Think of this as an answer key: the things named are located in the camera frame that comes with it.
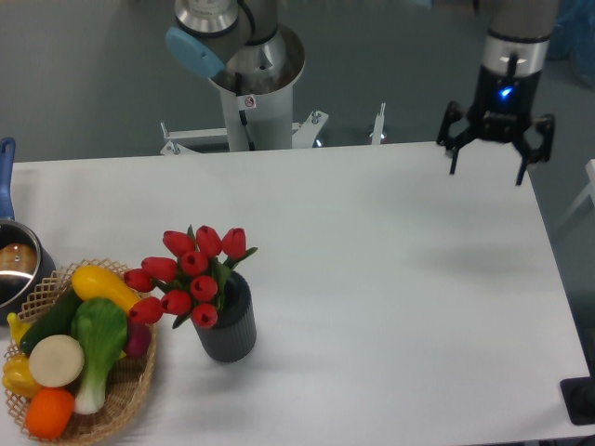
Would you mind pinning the blue handled saucepan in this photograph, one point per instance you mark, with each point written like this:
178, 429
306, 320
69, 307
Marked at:
24, 260

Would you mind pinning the white furniture leg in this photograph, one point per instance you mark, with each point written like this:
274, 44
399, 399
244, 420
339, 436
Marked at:
579, 208

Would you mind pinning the red radish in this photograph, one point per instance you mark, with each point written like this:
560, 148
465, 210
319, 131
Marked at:
138, 340

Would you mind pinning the yellow squash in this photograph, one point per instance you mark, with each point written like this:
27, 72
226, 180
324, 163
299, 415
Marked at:
91, 282

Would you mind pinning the orange fruit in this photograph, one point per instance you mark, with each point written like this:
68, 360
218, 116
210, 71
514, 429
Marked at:
49, 413

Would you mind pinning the red tulip bouquet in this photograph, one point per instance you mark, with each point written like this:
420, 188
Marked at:
193, 281

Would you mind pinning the woven wicker basket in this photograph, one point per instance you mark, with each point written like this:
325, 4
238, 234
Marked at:
127, 385

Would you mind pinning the green bok choy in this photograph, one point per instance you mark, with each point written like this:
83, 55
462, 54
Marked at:
100, 328

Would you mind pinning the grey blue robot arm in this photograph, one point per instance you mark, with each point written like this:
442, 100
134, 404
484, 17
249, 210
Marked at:
254, 60

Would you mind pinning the yellow banana tip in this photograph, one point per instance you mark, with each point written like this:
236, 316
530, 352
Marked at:
17, 328

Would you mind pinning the yellow bell pepper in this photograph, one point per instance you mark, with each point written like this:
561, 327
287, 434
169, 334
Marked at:
18, 378

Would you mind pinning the dark green cucumber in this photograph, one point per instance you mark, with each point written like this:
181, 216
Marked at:
56, 321

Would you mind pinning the dark grey ribbed vase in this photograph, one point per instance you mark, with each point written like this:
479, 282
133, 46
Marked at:
235, 333

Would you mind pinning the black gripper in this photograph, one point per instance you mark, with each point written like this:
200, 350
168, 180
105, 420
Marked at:
504, 104

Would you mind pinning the black device at table edge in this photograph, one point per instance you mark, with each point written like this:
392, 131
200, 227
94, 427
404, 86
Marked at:
578, 396

